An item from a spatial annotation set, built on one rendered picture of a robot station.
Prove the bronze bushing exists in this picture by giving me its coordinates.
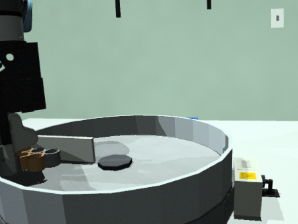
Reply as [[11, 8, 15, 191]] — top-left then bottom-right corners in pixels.
[[17, 147, 33, 153], [26, 153, 46, 172], [14, 152, 30, 170]]

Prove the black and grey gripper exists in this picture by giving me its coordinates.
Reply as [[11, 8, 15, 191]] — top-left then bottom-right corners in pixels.
[[0, 40, 46, 173]]

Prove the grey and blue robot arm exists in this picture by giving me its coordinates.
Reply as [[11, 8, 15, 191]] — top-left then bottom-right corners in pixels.
[[0, 0, 32, 41]]

